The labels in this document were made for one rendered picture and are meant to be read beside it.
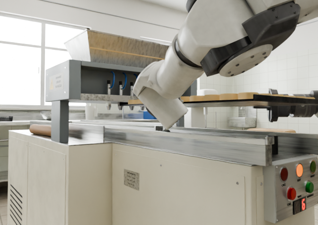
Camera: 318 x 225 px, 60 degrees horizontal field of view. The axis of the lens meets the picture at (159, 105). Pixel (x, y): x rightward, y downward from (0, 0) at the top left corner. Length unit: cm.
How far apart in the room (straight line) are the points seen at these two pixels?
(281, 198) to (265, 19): 51
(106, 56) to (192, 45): 94
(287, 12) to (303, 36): 526
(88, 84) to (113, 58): 17
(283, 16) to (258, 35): 4
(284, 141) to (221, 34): 67
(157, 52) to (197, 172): 79
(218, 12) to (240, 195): 48
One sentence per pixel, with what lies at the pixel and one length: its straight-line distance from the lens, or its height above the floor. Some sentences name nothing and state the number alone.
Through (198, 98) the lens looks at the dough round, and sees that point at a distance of 80.
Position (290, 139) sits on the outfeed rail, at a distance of 98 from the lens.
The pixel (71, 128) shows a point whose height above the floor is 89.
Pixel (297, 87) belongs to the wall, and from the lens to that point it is 555.
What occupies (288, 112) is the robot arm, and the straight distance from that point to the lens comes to 112.
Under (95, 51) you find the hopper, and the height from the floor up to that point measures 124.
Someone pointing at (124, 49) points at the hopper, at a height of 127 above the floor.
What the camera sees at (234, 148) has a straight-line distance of 74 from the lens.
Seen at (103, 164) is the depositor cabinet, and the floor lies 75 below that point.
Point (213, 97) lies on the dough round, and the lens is 76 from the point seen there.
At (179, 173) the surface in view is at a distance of 88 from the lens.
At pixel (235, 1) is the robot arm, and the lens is 40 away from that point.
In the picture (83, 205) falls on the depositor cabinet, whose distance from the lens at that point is 122.
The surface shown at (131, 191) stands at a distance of 112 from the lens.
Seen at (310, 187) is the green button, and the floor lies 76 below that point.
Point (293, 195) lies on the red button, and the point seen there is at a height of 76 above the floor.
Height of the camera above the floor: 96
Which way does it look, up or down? 2 degrees up
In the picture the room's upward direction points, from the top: straight up
